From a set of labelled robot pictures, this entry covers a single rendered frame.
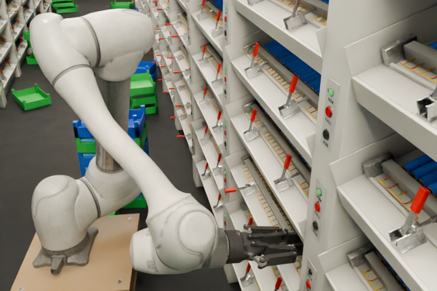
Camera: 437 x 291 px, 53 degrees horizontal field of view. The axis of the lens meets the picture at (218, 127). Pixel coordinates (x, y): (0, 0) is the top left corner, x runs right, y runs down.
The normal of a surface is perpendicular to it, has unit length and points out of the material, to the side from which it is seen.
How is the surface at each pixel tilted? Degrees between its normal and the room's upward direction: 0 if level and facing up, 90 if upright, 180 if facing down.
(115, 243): 2
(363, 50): 90
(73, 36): 43
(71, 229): 90
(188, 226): 54
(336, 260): 90
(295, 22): 90
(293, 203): 21
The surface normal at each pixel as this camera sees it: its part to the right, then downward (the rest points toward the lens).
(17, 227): 0.00, -0.90
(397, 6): 0.23, 0.43
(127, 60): 0.64, 0.64
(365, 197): -0.36, -0.80
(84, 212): 0.72, 0.25
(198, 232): 0.35, -0.26
